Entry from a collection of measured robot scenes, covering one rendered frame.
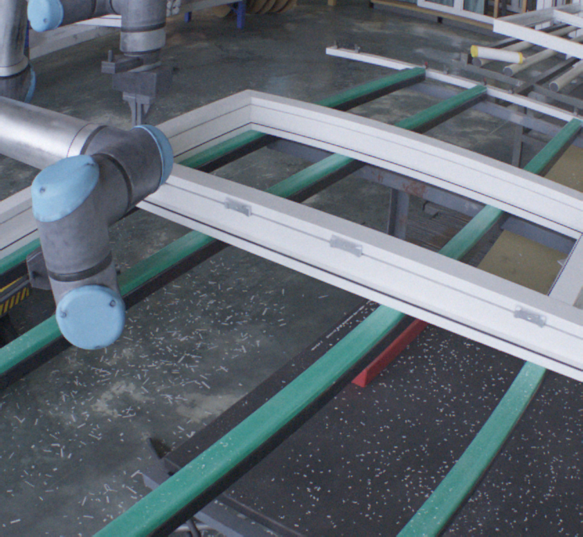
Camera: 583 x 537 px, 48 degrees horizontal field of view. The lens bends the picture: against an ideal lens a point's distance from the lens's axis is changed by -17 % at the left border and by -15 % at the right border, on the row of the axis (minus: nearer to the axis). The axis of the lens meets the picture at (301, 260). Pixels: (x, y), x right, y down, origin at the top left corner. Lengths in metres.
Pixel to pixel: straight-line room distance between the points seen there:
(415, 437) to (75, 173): 0.73
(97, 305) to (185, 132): 0.71
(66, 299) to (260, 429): 0.26
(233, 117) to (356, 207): 1.71
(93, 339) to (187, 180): 0.44
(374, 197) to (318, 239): 2.27
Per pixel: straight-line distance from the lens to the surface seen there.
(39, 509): 1.89
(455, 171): 1.41
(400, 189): 1.54
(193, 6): 6.35
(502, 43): 3.17
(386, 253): 1.03
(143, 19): 1.30
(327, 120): 1.52
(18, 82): 2.03
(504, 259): 1.68
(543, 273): 1.66
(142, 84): 1.34
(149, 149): 0.91
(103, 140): 0.92
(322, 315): 2.53
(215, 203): 1.18
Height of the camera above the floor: 1.44
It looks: 31 degrees down
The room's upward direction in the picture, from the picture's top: 3 degrees clockwise
